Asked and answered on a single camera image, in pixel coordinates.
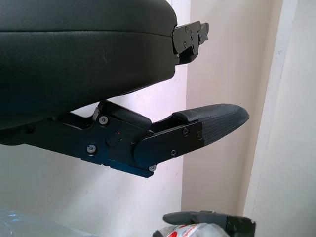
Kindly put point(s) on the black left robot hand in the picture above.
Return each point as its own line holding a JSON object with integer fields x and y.
{"x": 74, "y": 61}

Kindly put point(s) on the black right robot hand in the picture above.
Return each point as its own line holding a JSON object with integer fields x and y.
{"x": 234, "y": 225}

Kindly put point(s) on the clear water bottle red label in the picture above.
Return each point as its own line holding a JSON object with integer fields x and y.
{"x": 187, "y": 230}

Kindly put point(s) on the clear plastic cup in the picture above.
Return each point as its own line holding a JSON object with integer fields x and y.
{"x": 14, "y": 222}

